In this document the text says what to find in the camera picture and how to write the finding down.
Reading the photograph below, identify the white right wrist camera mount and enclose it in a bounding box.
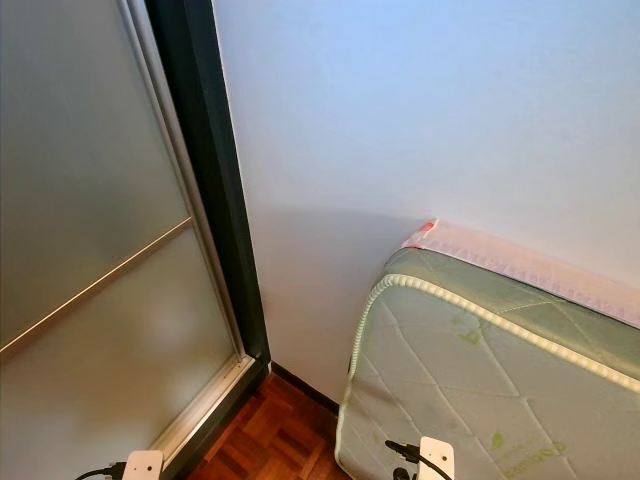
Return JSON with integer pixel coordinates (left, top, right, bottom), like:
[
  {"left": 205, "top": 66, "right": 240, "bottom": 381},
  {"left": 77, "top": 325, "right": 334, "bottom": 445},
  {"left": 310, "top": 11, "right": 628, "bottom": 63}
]
[{"left": 418, "top": 436, "right": 455, "bottom": 480}]

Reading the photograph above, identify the green quilted mattress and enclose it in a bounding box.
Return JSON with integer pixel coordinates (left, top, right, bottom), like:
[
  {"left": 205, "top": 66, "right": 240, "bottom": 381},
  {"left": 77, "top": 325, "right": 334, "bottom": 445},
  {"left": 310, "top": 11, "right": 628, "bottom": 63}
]
[{"left": 335, "top": 248, "right": 640, "bottom": 480}]

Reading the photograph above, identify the frosted glass sliding door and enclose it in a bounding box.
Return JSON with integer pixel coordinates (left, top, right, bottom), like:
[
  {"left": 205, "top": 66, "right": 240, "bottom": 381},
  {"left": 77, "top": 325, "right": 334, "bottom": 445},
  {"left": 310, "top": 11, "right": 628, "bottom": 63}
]
[{"left": 0, "top": 0, "right": 256, "bottom": 480}]

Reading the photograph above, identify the dark skirting board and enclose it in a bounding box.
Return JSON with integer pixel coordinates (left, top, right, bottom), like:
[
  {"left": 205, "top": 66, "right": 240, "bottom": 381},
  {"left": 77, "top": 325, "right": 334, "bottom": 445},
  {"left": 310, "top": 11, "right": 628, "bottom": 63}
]
[{"left": 270, "top": 362, "right": 341, "bottom": 416}]

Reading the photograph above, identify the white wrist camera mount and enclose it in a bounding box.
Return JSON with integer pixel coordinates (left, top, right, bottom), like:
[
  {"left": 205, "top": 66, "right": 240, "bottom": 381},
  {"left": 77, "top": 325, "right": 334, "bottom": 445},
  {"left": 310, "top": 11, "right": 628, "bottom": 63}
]
[
  {"left": 122, "top": 450, "right": 165, "bottom": 480},
  {"left": 418, "top": 436, "right": 455, "bottom": 480}
]

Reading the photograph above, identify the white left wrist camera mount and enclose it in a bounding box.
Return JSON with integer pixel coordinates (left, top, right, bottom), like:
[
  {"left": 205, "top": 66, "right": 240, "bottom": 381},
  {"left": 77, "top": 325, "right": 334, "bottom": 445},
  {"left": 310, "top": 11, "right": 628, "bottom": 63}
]
[{"left": 122, "top": 450, "right": 165, "bottom": 480}]

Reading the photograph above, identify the dark door frame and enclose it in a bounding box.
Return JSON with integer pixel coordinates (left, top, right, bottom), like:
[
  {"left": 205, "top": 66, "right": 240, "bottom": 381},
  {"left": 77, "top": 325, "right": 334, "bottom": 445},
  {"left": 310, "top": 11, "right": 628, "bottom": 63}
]
[{"left": 145, "top": 0, "right": 273, "bottom": 476}]

